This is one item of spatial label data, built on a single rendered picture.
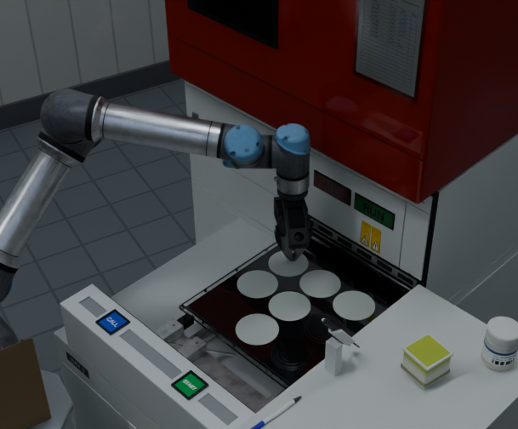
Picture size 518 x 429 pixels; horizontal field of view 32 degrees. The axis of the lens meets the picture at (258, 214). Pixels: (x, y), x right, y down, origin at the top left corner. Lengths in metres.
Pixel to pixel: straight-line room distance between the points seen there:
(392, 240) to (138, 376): 0.66
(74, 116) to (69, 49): 2.64
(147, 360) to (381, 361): 0.50
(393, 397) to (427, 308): 0.28
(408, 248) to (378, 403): 0.40
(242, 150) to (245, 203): 0.66
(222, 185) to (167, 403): 0.80
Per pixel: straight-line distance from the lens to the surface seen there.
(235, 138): 1.84
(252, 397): 2.00
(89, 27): 4.53
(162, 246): 3.74
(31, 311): 3.55
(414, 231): 2.07
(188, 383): 1.92
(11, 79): 4.52
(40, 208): 2.08
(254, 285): 2.21
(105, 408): 2.24
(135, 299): 2.32
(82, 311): 2.11
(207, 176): 2.57
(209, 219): 2.66
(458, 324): 2.07
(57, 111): 1.94
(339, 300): 2.18
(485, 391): 1.95
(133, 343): 2.02
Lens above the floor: 2.41
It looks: 38 degrees down
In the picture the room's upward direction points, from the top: 1 degrees counter-clockwise
